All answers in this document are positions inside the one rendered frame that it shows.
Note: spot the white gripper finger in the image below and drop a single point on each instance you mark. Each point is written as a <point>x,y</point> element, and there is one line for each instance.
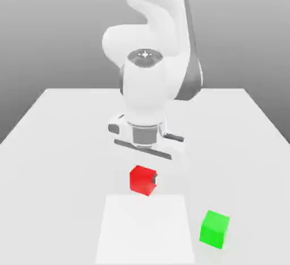
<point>154,179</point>

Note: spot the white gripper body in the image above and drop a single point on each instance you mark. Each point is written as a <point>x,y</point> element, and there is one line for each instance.
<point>145,152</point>

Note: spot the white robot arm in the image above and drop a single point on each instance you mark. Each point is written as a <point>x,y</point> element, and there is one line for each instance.
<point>145,88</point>

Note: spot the small red cube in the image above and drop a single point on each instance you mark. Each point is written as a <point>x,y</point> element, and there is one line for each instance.
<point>141,180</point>

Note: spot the small green cube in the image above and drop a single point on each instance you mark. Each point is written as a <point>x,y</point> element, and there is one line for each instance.
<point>214,230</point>

